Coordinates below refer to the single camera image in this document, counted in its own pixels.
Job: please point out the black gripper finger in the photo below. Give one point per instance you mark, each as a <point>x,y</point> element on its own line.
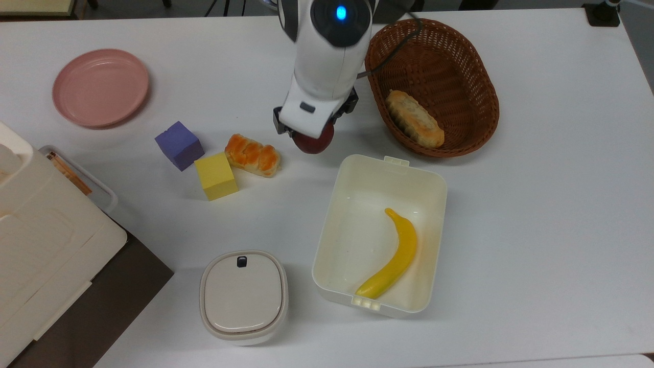
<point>278,122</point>
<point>350,102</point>

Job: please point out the red apple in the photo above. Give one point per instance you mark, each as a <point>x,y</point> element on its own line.
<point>314,144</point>

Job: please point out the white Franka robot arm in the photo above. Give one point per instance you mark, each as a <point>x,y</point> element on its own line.
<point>327,66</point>

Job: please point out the white open plastic container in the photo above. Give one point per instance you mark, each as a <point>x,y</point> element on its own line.
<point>357,240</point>

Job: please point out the orange glazed bread roll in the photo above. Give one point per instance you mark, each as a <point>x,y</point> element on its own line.
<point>253,156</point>

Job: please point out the long golden bread loaf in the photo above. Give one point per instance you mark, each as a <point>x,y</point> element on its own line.
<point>414,120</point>

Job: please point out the yellow foam cube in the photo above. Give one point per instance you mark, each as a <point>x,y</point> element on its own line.
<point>217,176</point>

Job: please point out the purple foam cube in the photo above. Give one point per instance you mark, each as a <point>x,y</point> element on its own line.
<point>179,145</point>

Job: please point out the brown wicker basket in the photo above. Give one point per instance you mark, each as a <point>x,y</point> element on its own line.
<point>449,66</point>

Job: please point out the yellow banana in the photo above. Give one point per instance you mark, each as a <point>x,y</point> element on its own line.
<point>403,250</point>

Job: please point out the small cream lidded bin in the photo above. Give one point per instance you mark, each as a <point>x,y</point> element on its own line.
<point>242,296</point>

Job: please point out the pink plate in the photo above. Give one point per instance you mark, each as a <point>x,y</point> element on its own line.
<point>99,87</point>

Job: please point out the dark brown drawer box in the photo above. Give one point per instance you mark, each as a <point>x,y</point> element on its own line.
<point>127,301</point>

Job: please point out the beige furniture panel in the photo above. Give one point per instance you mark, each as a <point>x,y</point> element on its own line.
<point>36,6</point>

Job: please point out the black camera stand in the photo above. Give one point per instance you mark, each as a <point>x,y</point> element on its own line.
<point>603,15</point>

